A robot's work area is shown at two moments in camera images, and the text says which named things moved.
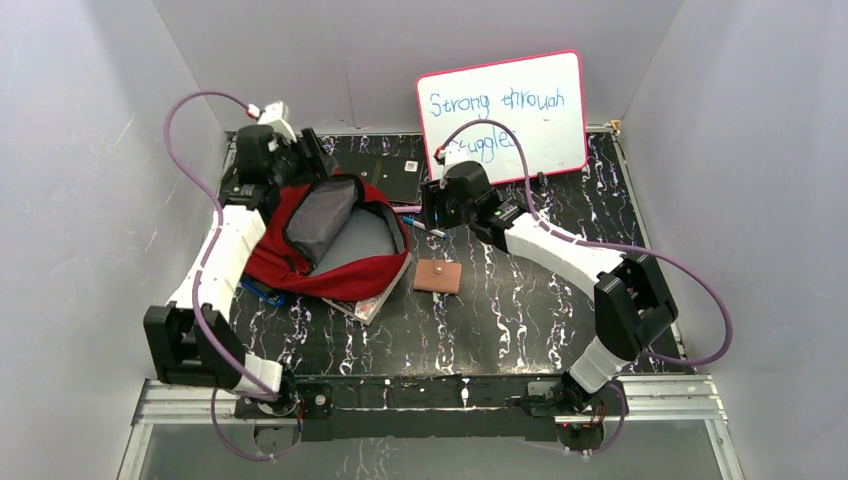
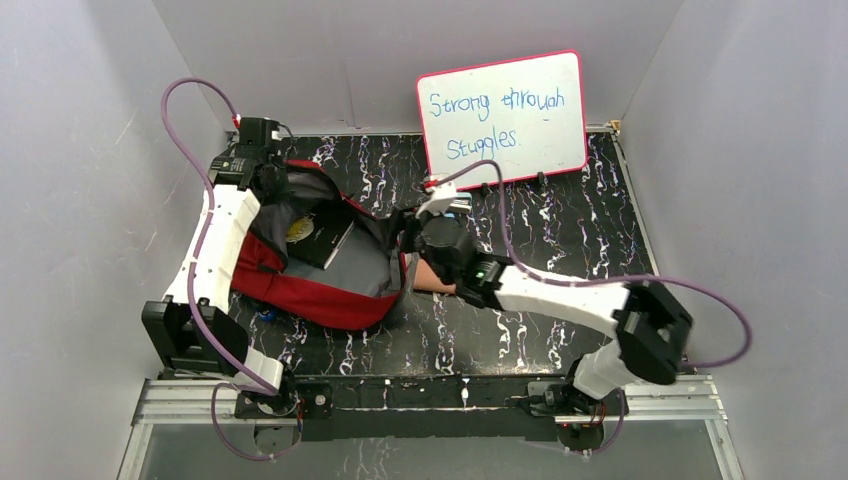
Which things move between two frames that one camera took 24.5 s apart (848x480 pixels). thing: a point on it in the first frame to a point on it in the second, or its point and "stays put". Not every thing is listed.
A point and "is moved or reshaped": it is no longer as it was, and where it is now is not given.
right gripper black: x=433 y=195 to x=428 y=219
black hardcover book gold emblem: x=397 y=178 to x=317 y=236
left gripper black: x=309 y=151 to x=279 y=183
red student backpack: x=338 y=236 is moved or reshaped
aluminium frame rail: x=655 y=398 stays put
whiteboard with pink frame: x=540 y=98 stays put
